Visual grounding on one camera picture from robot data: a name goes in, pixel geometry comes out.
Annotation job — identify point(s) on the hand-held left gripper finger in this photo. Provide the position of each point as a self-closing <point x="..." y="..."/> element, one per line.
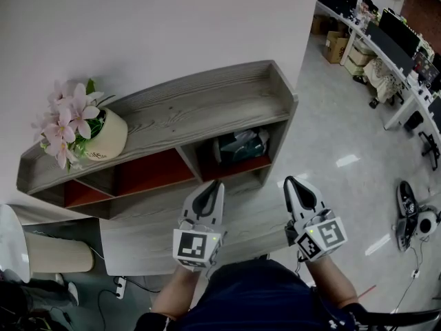
<point x="191" y="203"/>
<point x="217" y="205"/>

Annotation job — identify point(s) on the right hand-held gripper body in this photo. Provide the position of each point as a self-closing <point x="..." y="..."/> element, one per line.
<point x="322" y="236"/>

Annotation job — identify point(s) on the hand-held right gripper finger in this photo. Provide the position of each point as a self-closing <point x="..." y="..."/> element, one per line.
<point x="315" y="202"/>
<point x="292" y="202"/>

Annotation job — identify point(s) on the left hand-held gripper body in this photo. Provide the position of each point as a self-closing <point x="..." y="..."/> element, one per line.
<point x="196" y="245"/>

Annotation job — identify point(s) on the green and white packet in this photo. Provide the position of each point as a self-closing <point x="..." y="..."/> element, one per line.
<point x="241" y="147"/>

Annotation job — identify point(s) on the person's left forearm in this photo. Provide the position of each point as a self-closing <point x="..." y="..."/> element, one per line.
<point x="172" y="295"/>

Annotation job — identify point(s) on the person's right forearm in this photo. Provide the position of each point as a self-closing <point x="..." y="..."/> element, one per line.
<point x="332" y="281"/>

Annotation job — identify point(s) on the grey wooden desk with hutch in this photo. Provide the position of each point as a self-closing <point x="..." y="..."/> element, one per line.
<point x="144" y="240"/>

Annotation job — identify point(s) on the long white office desk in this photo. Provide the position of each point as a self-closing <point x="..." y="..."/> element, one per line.
<point x="408" y="97"/>

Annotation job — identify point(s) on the person's dark clothing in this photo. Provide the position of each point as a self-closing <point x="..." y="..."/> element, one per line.
<point x="255" y="298"/>

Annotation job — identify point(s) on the white power strip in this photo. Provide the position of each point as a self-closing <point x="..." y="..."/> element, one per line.
<point x="120" y="287"/>

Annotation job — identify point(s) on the black and white floor device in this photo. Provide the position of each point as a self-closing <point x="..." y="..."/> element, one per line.
<point x="406" y="205"/>

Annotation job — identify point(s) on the small white adapter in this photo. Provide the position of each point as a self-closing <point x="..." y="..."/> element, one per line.
<point x="415" y="273"/>

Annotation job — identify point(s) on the cream pot with pink flowers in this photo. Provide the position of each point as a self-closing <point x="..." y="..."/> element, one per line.
<point x="110" y="134"/>

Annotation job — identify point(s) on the black bar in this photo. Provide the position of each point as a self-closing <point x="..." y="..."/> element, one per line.
<point x="403" y="317"/>

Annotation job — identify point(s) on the black trash bin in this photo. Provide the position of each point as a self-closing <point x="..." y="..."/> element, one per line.
<point x="413" y="121"/>

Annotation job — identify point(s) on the black office chair base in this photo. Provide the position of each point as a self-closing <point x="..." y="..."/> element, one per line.
<point x="430" y="147"/>

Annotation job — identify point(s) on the chair with floral cover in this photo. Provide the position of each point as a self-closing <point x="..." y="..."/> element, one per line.
<point x="382" y="79"/>

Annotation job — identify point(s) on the beige storage boxes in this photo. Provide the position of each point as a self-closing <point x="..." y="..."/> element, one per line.
<point x="358" y="60"/>

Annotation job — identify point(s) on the large cardboard box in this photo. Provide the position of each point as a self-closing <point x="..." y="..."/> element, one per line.
<point x="336" y="47"/>

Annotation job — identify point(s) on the laptop with stickers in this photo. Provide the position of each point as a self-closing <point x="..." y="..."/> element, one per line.
<point x="426" y="67"/>

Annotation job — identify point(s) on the small cardboard box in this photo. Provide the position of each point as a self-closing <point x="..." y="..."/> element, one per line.
<point x="318" y="24"/>

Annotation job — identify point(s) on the wide black monitor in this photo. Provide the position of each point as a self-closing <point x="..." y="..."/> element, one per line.
<point x="399" y="31"/>

